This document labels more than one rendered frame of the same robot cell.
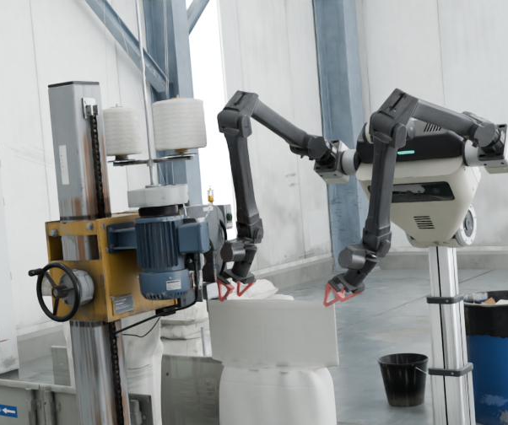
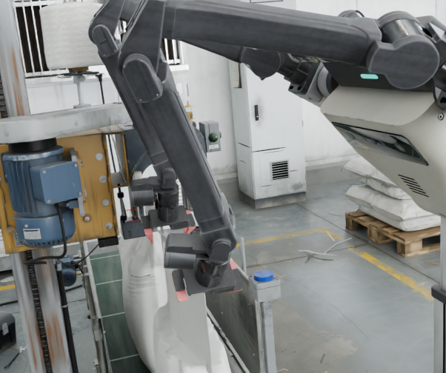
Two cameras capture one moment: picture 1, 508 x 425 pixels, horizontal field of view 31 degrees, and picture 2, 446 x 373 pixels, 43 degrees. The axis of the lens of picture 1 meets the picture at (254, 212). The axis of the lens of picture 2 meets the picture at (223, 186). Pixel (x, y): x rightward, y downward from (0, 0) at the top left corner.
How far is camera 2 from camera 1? 2.21 m
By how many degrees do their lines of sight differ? 40
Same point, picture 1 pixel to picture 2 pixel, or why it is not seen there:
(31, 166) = not seen: hidden behind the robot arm
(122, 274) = not seen: hidden behind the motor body
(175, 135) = (49, 52)
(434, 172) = (389, 117)
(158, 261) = (15, 205)
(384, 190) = (179, 165)
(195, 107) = (69, 15)
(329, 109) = not seen: outside the picture
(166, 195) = (9, 130)
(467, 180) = not seen: outside the picture
